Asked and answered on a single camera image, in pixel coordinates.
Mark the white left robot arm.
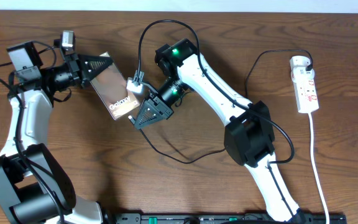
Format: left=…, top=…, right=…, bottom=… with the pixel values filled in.
left=0, top=40, right=115, bottom=223

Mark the white power strip cord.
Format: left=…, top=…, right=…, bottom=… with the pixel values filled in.
left=308, top=112, right=331, bottom=224

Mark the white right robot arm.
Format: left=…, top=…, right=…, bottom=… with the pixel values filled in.
left=131, top=39, right=306, bottom=223

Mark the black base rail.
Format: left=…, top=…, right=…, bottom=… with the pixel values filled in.
left=115, top=212, right=347, bottom=224

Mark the white power strip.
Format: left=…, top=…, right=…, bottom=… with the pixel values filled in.
left=291, top=73, right=319, bottom=114

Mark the white USB wall charger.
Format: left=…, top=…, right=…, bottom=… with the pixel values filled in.
left=290, top=55, right=315, bottom=83

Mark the black USB charging cable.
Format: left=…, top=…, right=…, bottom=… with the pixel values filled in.
left=127, top=49, right=314, bottom=165

